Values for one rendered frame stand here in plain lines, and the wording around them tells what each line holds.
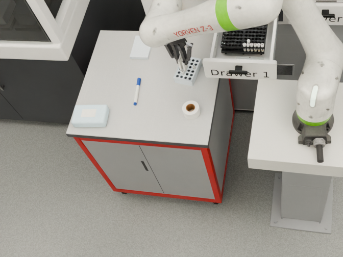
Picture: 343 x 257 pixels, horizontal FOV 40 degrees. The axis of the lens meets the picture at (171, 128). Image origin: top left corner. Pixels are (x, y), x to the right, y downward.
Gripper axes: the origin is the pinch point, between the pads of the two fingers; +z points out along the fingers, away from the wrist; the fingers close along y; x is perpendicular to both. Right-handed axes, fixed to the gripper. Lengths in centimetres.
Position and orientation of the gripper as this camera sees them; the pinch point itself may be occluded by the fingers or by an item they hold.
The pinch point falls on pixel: (182, 63)
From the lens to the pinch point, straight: 201.9
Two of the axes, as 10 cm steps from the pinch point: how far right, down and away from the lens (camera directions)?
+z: 1.8, 5.0, 8.5
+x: 3.5, -8.4, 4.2
